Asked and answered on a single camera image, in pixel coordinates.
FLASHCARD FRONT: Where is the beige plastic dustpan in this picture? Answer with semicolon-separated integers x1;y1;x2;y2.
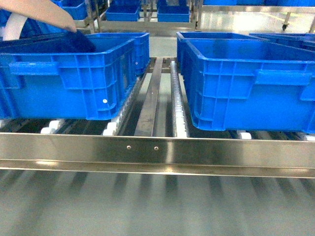
0;0;77;32

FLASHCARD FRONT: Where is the blue plastic crate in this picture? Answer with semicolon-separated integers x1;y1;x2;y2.
182;39;315;133
250;33;315;51
0;37;136;120
157;5;190;23
176;31;263;71
87;32;150;76

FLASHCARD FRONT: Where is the stainless steel shelf rack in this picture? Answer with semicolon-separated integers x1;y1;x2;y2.
0;57;315;178

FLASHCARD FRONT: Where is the blue plastic part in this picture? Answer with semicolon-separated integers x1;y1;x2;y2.
66;31;96;53

